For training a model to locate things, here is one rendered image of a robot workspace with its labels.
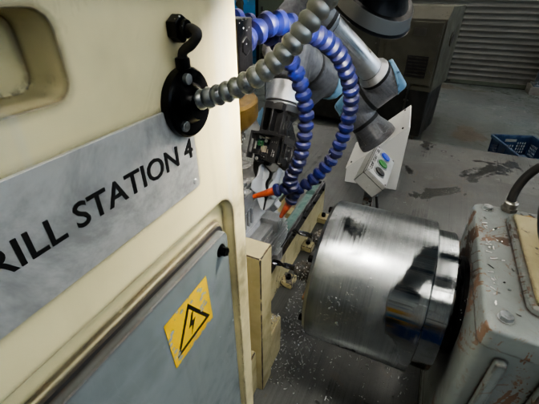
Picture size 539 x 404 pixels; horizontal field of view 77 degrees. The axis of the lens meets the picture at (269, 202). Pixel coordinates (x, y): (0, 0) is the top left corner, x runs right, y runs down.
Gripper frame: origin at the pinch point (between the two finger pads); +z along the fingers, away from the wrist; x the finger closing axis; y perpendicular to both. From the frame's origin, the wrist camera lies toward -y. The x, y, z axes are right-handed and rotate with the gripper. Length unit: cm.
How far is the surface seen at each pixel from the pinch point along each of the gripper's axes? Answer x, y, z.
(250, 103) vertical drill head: 2.6, 21.5, -15.7
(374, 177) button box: 18.0, -24.3, -11.1
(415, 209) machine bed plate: 31, -67, -5
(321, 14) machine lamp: 20, 50, -14
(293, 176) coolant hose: 9.6, 16.4, -6.6
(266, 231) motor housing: 2.5, 3.2, 5.0
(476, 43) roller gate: 86, -609, -304
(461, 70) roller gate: 74, -631, -265
